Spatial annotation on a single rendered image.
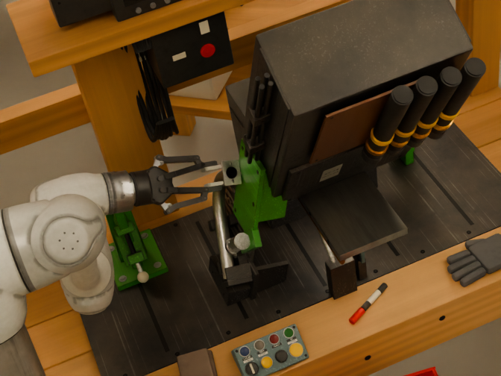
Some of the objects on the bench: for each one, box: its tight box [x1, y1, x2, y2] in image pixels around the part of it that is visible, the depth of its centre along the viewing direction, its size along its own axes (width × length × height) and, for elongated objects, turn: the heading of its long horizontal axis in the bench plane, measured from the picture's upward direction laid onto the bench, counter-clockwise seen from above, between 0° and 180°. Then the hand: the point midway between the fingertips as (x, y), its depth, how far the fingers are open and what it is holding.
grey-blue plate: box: [353, 251, 368, 281], centre depth 215 cm, size 10×2×14 cm, turn 30°
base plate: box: [80, 122, 501, 376], centre depth 230 cm, size 42×110×2 cm, turn 120°
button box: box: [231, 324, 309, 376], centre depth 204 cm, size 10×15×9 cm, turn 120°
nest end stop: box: [221, 276, 253, 288], centre depth 215 cm, size 4×7×6 cm, turn 120°
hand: (219, 175), depth 205 cm, fingers closed on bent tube, 3 cm apart
